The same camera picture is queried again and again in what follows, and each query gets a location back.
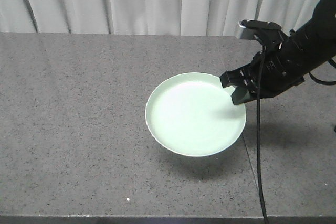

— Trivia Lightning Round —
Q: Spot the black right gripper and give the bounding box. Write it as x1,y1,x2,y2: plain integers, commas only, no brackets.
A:
219,52,304,105

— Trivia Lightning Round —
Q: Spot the light green round plate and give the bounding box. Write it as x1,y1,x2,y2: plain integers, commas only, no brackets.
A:
145,72,246,157

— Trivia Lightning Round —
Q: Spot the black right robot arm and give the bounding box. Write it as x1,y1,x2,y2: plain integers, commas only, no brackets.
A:
220,0,335,105

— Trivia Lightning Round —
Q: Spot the white pleated curtain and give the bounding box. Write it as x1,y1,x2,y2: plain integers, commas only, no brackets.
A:
1,0,319,36

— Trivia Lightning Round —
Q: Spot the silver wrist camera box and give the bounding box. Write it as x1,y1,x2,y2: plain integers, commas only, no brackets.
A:
235,19,283,40

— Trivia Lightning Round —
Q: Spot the black camera cable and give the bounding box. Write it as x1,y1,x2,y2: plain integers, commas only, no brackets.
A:
253,34,270,224

